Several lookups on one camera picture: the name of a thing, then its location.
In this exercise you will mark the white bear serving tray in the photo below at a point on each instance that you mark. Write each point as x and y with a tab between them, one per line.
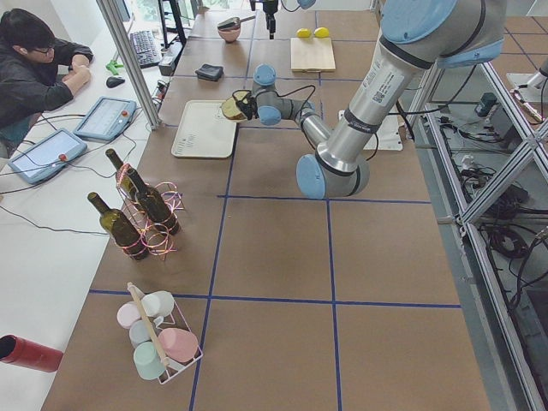
204	132

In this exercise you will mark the bread slice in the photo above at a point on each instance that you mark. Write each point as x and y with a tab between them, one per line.
231	111

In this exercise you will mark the dark glass bottle upper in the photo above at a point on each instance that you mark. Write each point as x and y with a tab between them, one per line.
153	203

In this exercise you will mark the grey folded cloth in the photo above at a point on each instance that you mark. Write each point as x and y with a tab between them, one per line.
209	72

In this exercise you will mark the white wire cup rack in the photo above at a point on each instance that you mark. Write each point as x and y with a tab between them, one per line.
155	325

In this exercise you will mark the yellow lemon half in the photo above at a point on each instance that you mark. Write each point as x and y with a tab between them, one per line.
321	33
303	33

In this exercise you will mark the dark glass bottle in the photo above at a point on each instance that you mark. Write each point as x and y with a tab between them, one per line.
123	182
119	227
153	203

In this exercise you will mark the pink bowl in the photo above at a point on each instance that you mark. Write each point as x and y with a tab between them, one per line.
229	32

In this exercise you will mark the wooden cutting board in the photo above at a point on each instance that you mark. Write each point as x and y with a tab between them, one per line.
312	55

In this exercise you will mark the green plastic tool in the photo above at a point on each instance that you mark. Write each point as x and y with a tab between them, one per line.
113	67

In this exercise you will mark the black computer mouse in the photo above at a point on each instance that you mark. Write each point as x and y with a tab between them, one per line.
114	81

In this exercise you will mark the person in black jacket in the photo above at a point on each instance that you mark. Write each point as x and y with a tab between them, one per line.
39	72

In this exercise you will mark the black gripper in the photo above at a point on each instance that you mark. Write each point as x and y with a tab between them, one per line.
248	105
270	13

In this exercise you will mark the mint green cup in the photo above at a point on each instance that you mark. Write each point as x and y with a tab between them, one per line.
147	361

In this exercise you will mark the aluminium frame post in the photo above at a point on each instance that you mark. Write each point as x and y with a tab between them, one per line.
117	30

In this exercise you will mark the red cylinder bottle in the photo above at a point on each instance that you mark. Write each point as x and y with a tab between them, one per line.
18	351

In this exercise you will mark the black keyboard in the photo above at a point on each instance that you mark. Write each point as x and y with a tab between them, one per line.
145	48

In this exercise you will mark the grey cup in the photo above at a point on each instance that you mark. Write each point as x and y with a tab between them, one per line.
138	333

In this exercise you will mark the blue teach pendant near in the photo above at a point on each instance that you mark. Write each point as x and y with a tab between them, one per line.
46	158

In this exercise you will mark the pale pink cup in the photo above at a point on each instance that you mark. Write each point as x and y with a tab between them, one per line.
127	315

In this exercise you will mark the blue teach pendant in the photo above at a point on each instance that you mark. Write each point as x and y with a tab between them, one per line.
106	119
46	158

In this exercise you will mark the white cup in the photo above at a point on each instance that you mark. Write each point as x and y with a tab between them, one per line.
159	303

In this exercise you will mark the dark glass bottle lower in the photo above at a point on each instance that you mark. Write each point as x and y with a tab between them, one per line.
119	227

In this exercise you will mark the blue teach pendant far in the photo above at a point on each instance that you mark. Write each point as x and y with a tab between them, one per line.
106	119

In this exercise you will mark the copper wire bottle rack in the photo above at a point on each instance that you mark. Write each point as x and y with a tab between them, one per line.
155	236

